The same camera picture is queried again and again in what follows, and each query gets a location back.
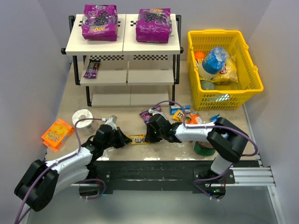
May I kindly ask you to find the purple M&M's candy bag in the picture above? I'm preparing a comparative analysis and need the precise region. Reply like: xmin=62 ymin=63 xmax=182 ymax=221
xmin=84 ymin=60 xmax=100 ymax=79

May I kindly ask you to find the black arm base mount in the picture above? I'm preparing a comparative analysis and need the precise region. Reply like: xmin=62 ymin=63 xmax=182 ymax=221
xmin=77 ymin=159 xmax=235 ymax=198

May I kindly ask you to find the blue white wrapped snack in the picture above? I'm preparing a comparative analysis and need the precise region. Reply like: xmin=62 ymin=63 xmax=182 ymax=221
xmin=210 ymin=114 xmax=220 ymax=122

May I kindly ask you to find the white blue plastic bottle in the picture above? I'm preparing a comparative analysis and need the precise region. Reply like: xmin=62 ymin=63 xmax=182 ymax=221
xmin=198 ymin=47 xmax=229 ymax=80

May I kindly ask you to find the orange white snack packet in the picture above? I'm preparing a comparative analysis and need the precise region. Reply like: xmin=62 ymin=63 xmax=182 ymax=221
xmin=185 ymin=112 xmax=204 ymax=125

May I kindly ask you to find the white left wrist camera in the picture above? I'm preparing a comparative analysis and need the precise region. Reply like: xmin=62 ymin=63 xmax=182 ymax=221
xmin=101 ymin=115 xmax=117 ymax=130

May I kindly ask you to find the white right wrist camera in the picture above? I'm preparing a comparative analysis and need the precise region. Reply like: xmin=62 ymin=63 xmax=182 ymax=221
xmin=148 ymin=108 xmax=164 ymax=116

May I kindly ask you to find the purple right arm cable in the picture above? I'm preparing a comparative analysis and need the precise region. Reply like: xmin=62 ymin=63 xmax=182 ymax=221
xmin=151 ymin=100 xmax=259 ymax=201

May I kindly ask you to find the small yellow M&M's packet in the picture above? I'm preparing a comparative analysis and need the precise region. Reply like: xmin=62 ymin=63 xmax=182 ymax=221
xmin=172 ymin=109 xmax=185 ymax=122

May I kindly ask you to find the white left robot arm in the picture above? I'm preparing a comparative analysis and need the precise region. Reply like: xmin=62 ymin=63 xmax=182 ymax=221
xmin=14 ymin=125 xmax=132 ymax=211

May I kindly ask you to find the white toilet paper roll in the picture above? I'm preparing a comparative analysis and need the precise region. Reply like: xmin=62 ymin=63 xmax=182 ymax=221
xmin=72 ymin=109 xmax=95 ymax=135

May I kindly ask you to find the yellow chips bag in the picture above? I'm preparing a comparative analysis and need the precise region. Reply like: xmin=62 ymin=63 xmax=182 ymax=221
xmin=211 ymin=55 xmax=238 ymax=85

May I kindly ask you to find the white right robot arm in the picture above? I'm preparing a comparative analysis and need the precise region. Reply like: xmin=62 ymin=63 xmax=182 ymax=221
xmin=145 ymin=114 xmax=249 ymax=175

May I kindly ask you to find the white three-tier shelf rack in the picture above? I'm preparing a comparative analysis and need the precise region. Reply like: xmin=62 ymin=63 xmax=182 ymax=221
xmin=61 ymin=14 xmax=183 ymax=107

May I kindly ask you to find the brown green tape roll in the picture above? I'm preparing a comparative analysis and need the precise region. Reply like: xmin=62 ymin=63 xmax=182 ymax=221
xmin=192 ymin=141 xmax=216 ymax=156

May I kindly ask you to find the yellow M&M's candy bag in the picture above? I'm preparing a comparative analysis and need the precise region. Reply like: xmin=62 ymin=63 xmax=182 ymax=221
xmin=127 ymin=134 xmax=150 ymax=145

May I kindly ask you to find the yellow plastic shopping basket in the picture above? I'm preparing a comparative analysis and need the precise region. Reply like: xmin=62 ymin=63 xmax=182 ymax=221
xmin=187 ymin=29 xmax=263 ymax=110

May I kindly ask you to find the purple pink candy bag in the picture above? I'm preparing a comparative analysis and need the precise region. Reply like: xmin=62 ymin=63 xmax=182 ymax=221
xmin=139 ymin=106 xmax=162 ymax=124

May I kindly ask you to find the green round object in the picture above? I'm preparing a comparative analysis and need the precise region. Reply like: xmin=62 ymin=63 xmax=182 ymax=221
xmin=200 ymin=80 xmax=216 ymax=90

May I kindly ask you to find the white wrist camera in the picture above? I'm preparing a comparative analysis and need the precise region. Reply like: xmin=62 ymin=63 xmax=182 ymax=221
xmin=148 ymin=108 xmax=164 ymax=116
xmin=101 ymin=115 xmax=117 ymax=130

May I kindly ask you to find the orange snack box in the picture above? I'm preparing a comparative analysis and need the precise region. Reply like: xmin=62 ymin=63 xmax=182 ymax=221
xmin=42 ymin=119 xmax=74 ymax=152

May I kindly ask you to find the blue white snack box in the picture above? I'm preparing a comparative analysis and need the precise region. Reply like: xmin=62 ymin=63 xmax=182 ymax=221
xmin=170 ymin=105 xmax=191 ymax=115

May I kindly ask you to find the magenta grape candy bag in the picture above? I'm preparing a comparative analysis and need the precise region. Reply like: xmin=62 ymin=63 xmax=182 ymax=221
xmin=135 ymin=8 xmax=172 ymax=43
xmin=81 ymin=4 xmax=118 ymax=42

